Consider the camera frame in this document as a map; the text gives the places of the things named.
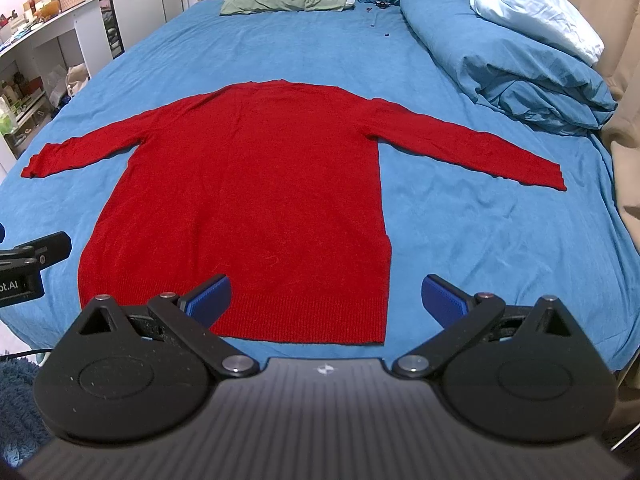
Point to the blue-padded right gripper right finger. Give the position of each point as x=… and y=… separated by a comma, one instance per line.
x=465, y=320

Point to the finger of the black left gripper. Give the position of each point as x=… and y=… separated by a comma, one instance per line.
x=47, y=250

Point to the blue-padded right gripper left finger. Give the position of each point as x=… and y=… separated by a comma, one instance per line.
x=188, y=318

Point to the red knit sweater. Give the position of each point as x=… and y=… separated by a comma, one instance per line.
x=277, y=186

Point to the blue bed sheet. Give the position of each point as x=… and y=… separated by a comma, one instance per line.
x=477, y=231

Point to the blue shaggy rug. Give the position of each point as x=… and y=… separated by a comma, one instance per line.
x=22, y=430

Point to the white desk shelf unit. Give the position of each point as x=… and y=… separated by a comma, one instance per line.
x=39, y=52

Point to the blue folded duvet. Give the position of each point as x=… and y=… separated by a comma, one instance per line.
x=511, y=73

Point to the light blue blanket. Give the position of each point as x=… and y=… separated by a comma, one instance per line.
x=557, y=23

